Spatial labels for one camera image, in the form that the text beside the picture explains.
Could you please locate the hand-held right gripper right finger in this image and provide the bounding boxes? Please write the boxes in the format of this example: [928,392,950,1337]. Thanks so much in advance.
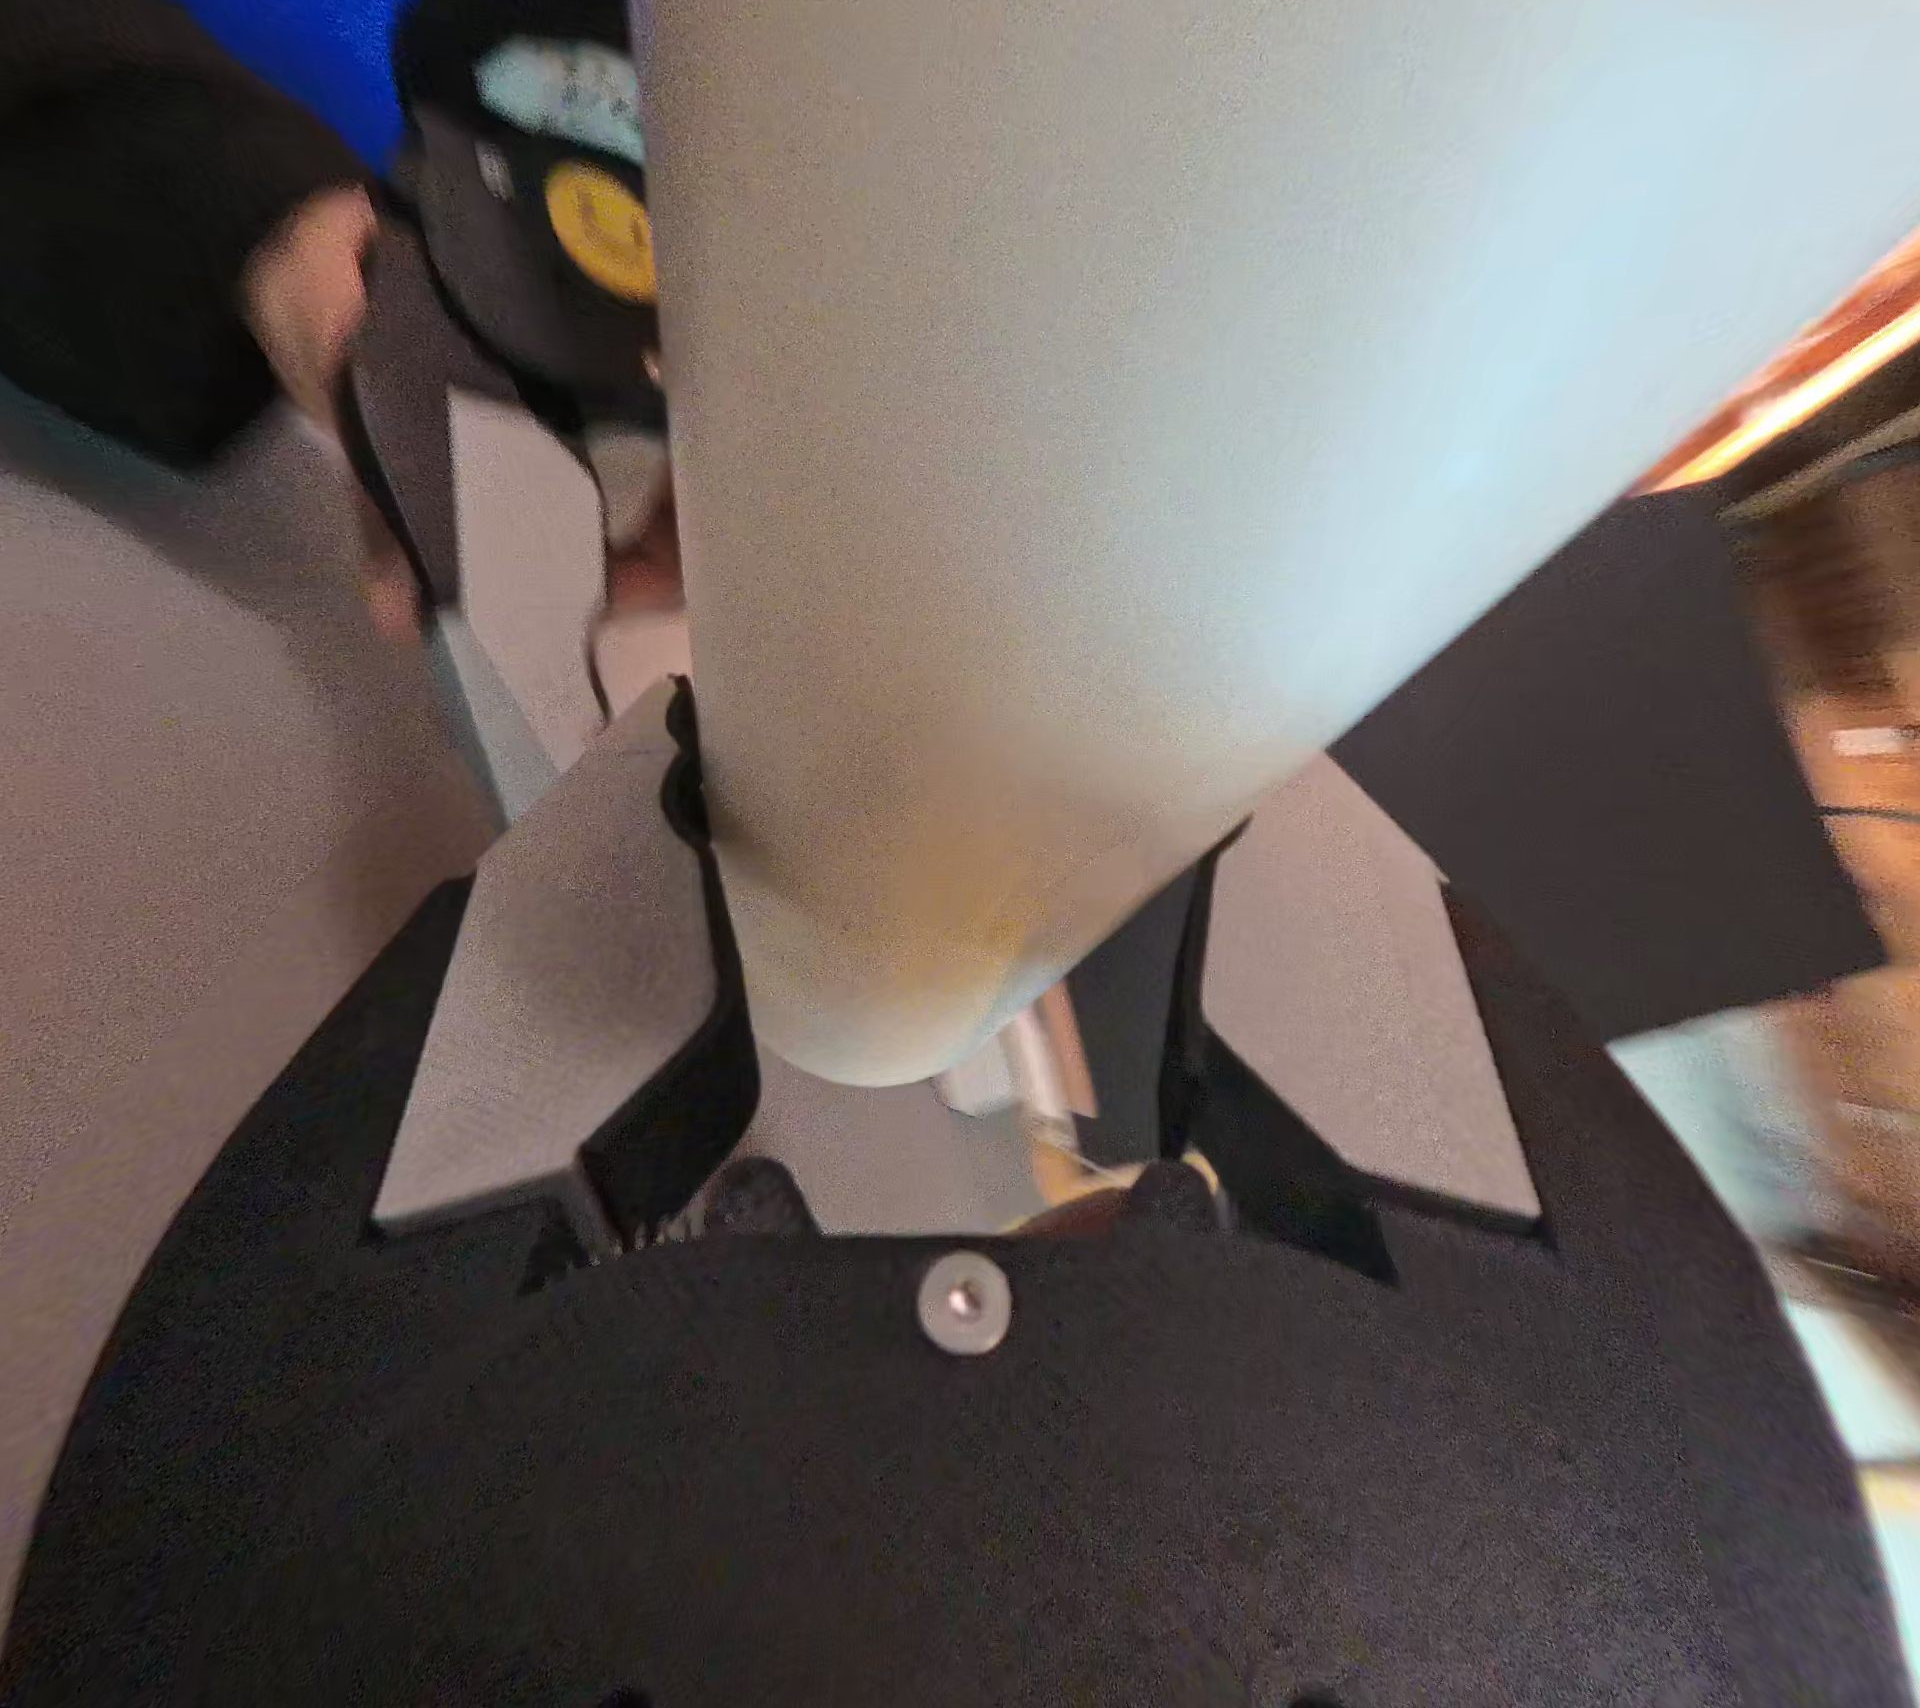
[1157,758,1551,1230]

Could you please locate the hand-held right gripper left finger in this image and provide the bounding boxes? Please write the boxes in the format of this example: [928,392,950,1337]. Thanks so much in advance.
[372,681,763,1236]

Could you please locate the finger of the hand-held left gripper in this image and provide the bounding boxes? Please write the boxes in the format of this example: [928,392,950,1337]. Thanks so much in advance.
[423,374,697,833]

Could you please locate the white bottle with black cap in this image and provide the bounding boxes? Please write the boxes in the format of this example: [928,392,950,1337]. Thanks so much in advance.
[605,0,1920,1091]

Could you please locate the person's left forearm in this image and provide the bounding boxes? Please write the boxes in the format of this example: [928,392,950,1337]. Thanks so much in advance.
[0,0,375,468]

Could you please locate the person's left hand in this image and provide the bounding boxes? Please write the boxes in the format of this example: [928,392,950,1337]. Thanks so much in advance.
[242,178,452,646]

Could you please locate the black computer monitor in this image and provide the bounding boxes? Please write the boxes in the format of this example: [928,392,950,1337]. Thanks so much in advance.
[1066,493,1896,1139]

